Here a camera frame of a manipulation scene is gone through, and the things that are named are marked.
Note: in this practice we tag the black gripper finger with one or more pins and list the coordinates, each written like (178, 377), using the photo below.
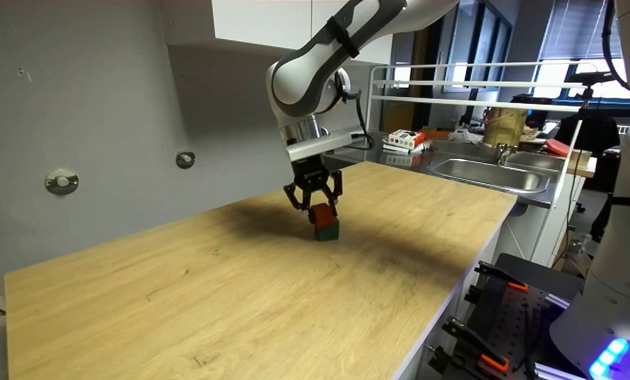
(297, 195)
(335, 188)

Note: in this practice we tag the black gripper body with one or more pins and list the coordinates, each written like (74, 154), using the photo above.
(315, 174)

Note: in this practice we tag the orange block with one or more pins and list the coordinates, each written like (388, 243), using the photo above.
(322, 214)

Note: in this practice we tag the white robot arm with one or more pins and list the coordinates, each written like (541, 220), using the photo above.
(306, 76)

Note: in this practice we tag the green block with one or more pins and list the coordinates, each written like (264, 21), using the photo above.
(325, 233)

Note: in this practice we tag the black perforated cart top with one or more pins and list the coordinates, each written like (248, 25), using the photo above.
(534, 302)

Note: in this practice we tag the white and red box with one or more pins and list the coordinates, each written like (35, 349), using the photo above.
(405, 139)

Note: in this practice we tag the stainless steel sink counter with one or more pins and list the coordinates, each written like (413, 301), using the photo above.
(490, 174)

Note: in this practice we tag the wooden roll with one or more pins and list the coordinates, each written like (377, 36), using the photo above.
(582, 164)

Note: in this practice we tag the black office chair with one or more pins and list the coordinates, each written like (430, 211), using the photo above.
(592, 137)

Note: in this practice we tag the white robot with blue light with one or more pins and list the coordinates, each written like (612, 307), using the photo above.
(617, 281)

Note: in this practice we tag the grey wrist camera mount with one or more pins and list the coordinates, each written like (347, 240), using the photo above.
(325, 146)

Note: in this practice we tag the round grey wall fitting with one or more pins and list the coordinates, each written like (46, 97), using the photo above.
(61, 182)
(184, 159)

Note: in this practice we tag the white metal rack frame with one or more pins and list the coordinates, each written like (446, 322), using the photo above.
(470, 86)

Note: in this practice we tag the black camera on tripod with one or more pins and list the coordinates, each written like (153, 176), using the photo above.
(590, 78)

